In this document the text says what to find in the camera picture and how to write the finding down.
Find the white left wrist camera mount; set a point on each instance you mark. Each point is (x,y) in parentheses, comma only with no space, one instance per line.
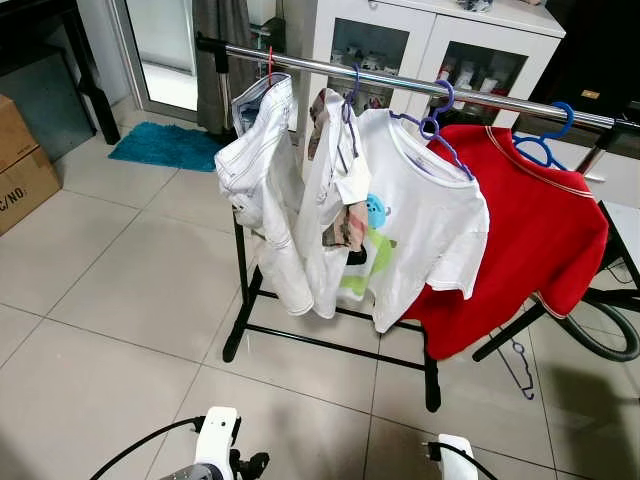
(217,435)

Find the plain red t-shirt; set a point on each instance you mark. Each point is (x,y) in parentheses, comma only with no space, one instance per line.
(530,240)

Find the white stitched jeans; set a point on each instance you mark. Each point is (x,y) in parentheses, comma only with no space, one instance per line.
(260,170)

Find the blue plastic hanger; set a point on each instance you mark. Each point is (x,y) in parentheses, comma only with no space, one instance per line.
(570,120)

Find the printed cardboard box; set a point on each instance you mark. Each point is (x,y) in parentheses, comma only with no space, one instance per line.
(25,195)

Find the large black case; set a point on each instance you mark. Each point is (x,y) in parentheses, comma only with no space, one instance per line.
(590,50)

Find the white patterned shirt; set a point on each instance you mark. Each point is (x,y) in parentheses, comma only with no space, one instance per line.
(325,200)

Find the white cartoon print t-shirt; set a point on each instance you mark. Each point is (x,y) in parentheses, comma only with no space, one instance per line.
(430,230)

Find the grey curtain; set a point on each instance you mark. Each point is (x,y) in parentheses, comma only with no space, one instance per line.
(225,60)

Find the white-framed glass door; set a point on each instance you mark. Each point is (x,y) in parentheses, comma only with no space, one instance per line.
(165,50)

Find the white drawer cabinet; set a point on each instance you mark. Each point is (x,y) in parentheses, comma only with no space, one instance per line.
(615,180)

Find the white table black legs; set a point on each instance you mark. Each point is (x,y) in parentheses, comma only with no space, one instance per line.
(628,230)

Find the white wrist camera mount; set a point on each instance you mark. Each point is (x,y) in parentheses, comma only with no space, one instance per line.
(458,460)
(217,435)

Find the teal floor mat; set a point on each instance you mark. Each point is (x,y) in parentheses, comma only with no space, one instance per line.
(165,147)

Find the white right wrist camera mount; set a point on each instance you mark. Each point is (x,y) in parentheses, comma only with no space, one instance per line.
(458,460)

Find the black clothes rack silver rail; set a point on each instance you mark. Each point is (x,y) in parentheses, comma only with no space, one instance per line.
(300,62)

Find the white glass-door cabinet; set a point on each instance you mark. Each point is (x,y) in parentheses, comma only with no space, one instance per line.
(420,25)

